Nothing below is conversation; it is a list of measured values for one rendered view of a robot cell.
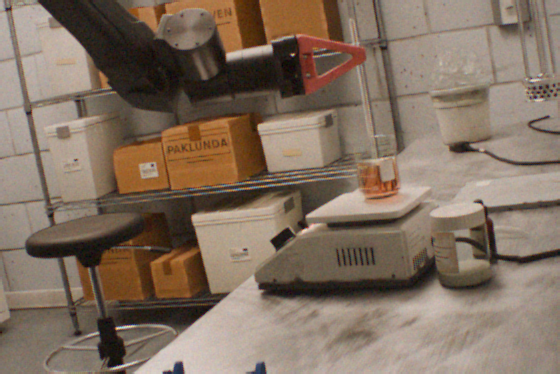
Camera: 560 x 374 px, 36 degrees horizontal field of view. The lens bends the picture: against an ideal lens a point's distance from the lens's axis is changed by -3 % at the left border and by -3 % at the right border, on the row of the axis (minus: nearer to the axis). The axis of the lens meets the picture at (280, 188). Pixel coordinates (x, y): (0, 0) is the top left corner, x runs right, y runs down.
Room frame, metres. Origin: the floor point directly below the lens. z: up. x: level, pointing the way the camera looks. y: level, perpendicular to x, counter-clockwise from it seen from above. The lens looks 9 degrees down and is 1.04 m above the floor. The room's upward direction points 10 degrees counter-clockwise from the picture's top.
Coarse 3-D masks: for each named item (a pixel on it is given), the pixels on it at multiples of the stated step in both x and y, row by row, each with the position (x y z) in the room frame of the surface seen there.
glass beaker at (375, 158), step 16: (352, 144) 1.00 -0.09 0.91; (368, 144) 0.99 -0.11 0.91; (384, 144) 0.99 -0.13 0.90; (368, 160) 0.99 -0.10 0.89; (384, 160) 0.99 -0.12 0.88; (368, 176) 0.99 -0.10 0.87; (384, 176) 0.99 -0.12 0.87; (400, 176) 1.01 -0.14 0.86; (368, 192) 0.99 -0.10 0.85; (384, 192) 0.99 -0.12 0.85; (400, 192) 1.00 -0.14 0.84
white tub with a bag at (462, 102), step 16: (464, 48) 1.97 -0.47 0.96; (448, 64) 1.91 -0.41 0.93; (464, 64) 1.90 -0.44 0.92; (480, 64) 1.91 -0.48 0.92; (432, 80) 1.96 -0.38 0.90; (448, 80) 1.91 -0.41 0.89; (464, 80) 1.91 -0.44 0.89; (432, 96) 1.94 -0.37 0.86; (448, 96) 1.90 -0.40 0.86; (464, 96) 1.89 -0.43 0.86; (480, 96) 1.89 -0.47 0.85; (448, 112) 1.91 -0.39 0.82; (464, 112) 1.89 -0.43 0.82; (480, 112) 1.90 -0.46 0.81; (448, 128) 1.92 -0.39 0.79; (464, 128) 1.90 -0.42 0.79; (480, 128) 1.90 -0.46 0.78; (448, 144) 1.93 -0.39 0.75
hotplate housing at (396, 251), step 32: (320, 224) 1.01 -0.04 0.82; (352, 224) 0.97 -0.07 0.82; (384, 224) 0.95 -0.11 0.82; (416, 224) 0.96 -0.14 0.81; (288, 256) 0.99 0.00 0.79; (320, 256) 0.97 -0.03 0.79; (352, 256) 0.95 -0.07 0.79; (384, 256) 0.93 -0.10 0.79; (416, 256) 0.94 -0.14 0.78; (288, 288) 1.00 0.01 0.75; (320, 288) 0.98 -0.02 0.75
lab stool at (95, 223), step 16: (64, 224) 2.46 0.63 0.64; (80, 224) 2.42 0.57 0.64; (96, 224) 2.37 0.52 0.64; (112, 224) 2.31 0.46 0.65; (144, 224) 2.37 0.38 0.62; (96, 240) 2.22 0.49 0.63; (112, 240) 2.24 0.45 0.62; (96, 272) 2.36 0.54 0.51; (96, 288) 2.36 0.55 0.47; (96, 304) 2.37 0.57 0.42
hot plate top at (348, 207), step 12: (408, 192) 1.02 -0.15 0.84; (420, 192) 1.00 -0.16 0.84; (336, 204) 1.02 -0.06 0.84; (348, 204) 1.01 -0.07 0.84; (360, 204) 1.00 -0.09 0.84; (372, 204) 0.98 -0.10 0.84; (384, 204) 0.97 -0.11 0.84; (396, 204) 0.96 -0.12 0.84; (408, 204) 0.95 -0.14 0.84; (312, 216) 0.98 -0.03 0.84; (324, 216) 0.97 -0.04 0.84; (336, 216) 0.96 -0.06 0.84; (348, 216) 0.96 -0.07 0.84; (360, 216) 0.95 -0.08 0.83; (372, 216) 0.94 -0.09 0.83; (384, 216) 0.93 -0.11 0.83; (396, 216) 0.93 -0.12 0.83
